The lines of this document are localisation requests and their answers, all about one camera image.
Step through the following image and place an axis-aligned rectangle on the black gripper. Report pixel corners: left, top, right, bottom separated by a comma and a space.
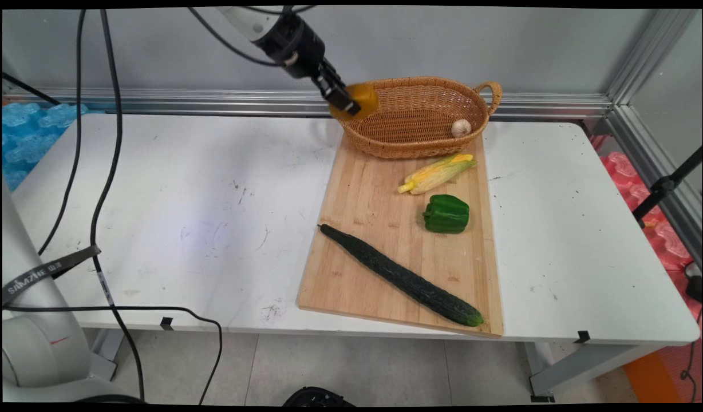
253, 14, 362, 116

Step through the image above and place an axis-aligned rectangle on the woven wicker basket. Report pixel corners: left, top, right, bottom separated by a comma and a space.
335, 76, 503, 160

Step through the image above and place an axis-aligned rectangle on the yellow corn cob with husk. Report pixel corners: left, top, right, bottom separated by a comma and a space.
398, 153, 477, 195

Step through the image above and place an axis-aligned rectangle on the green bell pepper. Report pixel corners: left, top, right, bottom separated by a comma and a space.
423, 194, 471, 234

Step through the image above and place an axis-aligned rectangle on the bamboo cutting board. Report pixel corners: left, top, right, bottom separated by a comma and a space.
296, 133, 504, 337

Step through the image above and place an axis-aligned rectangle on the long dark green cucumber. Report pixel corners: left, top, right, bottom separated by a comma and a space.
319, 224, 485, 328

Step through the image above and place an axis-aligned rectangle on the blue foam mat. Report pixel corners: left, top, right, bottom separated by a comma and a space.
2, 102, 90, 192

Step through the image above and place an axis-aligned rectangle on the black round floor object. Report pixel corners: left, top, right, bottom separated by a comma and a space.
282, 386, 356, 407

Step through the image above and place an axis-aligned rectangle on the black tripod stand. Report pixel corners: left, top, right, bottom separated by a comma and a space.
632, 146, 702, 228

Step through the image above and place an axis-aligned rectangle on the grey table leg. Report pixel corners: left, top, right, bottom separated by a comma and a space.
87, 328, 127, 382
523, 342, 668, 402

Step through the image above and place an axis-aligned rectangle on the red foam mat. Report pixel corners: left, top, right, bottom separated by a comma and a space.
589, 134, 702, 324

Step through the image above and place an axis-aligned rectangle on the small black device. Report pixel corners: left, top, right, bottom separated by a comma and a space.
684, 262, 702, 303

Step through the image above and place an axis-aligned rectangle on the orange floor tape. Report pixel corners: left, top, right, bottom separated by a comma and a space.
622, 349, 689, 404

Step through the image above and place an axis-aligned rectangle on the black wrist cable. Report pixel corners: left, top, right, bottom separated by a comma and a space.
187, 6, 318, 67

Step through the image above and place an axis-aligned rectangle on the aluminium frame rail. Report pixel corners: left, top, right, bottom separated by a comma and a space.
2, 86, 615, 121
606, 105, 702, 267

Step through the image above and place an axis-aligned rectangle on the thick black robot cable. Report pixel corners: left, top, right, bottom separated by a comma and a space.
90, 8, 146, 400

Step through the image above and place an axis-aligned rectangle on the black hanging cable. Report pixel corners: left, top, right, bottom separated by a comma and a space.
38, 8, 88, 257

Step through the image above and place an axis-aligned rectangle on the black diagonal background cable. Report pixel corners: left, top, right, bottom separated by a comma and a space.
2, 71, 62, 106

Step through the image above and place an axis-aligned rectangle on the thin black floor cable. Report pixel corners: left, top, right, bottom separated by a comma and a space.
2, 305, 223, 405

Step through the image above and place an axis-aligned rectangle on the aluminium frame post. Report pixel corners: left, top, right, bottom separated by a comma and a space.
606, 9, 697, 108

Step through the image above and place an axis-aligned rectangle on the grey printed velcro strap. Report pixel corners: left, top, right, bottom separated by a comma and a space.
2, 244, 102, 307

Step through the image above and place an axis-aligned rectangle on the thin black cable on mat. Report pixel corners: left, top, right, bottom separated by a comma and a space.
680, 308, 702, 402

